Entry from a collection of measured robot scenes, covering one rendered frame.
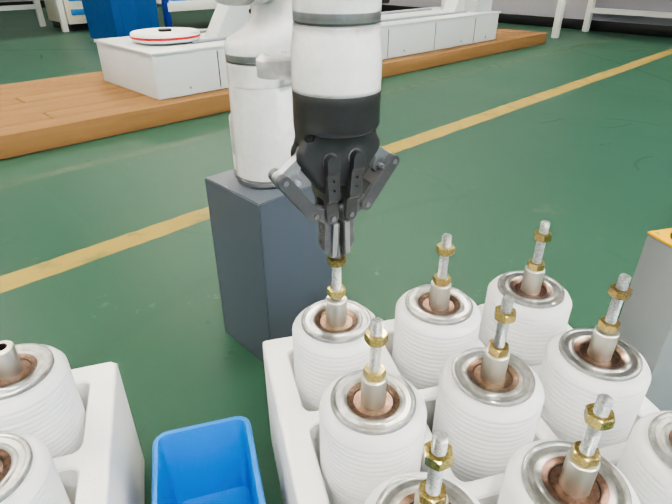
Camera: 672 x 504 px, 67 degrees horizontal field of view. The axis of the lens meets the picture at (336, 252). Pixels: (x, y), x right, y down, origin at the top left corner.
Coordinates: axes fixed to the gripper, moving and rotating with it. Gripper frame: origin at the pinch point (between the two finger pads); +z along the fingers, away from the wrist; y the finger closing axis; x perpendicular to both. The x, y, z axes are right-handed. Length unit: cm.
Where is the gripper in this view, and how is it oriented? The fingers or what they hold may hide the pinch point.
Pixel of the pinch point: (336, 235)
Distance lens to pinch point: 50.1
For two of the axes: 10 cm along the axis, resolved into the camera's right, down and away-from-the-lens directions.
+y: 8.7, -2.4, 4.3
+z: 0.0, 8.7, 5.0
